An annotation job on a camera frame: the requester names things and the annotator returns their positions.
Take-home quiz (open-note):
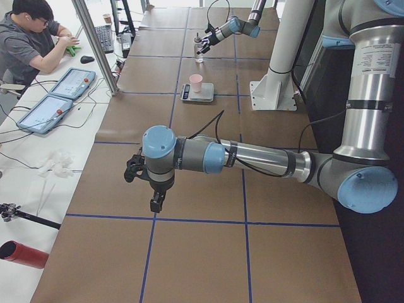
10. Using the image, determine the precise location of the clear glass sauce bottle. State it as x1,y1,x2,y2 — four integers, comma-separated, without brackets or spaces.
194,32,204,63

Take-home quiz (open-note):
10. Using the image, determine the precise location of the blue teach pendant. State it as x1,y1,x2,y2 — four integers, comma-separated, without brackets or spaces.
16,94,73,134
49,68,96,101

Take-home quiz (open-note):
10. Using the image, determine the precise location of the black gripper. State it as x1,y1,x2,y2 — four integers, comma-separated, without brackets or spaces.
124,147,174,212
199,25,223,54

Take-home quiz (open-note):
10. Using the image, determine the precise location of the green plastic toy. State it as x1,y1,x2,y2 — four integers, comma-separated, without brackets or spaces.
66,45,81,57

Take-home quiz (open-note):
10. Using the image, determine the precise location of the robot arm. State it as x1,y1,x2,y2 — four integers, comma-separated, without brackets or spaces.
196,0,266,55
124,1,403,214

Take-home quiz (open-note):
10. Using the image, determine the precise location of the crumpled white tissue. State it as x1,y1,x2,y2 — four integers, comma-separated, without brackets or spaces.
38,150,73,178

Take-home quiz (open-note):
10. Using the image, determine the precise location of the brown paper coffee cup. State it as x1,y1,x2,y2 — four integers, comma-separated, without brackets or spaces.
103,13,112,25

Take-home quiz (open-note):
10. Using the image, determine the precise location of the red cylinder bottle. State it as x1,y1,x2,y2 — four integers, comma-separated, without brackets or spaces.
1,241,49,269

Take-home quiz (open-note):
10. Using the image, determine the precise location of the black camera tripod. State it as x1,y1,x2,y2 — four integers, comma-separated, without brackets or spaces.
1,203,61,230

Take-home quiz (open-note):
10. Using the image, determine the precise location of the digital kitchen scale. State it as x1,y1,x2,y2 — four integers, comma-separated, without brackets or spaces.
180,83,214,103

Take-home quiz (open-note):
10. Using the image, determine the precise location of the aluminium frame post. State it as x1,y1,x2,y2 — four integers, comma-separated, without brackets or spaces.
72,0,119,96

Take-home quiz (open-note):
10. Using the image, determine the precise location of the seated person grey shirt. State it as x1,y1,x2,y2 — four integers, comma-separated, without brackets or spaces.
1,0,80,86

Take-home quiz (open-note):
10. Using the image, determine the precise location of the upper blue teach pendant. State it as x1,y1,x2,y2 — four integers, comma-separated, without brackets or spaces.
49,68,96,101

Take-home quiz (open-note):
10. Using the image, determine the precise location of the black computer mouse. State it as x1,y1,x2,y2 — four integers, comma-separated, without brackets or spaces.
80,56,95,64

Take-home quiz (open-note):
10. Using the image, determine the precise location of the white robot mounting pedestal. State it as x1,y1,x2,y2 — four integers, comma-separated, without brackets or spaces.
250,0,315,111

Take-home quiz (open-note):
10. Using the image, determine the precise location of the lower blue teach pendant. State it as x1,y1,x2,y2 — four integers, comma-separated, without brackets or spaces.
16,94,73,134

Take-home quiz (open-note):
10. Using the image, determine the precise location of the black keyboard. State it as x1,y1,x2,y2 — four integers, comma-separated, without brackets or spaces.
94,25,114,54

